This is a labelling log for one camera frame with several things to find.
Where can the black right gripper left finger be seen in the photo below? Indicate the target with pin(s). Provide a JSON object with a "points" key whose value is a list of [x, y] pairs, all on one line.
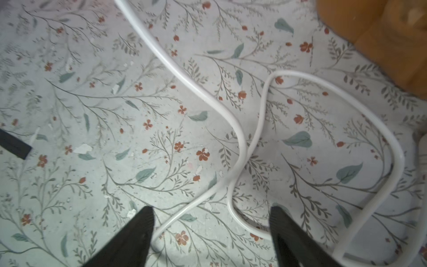
{"points": [[130, 247]]}

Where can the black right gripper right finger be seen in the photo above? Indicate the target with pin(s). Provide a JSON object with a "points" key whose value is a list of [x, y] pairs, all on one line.
{"points": [[293, 247]]}

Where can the black wristwatch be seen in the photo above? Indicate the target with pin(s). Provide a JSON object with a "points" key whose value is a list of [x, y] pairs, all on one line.
{"points": [[15, 145]]}

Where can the brown plush dog toy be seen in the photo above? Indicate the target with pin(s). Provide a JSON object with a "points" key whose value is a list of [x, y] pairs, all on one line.
{"points": [[391, 34]]}

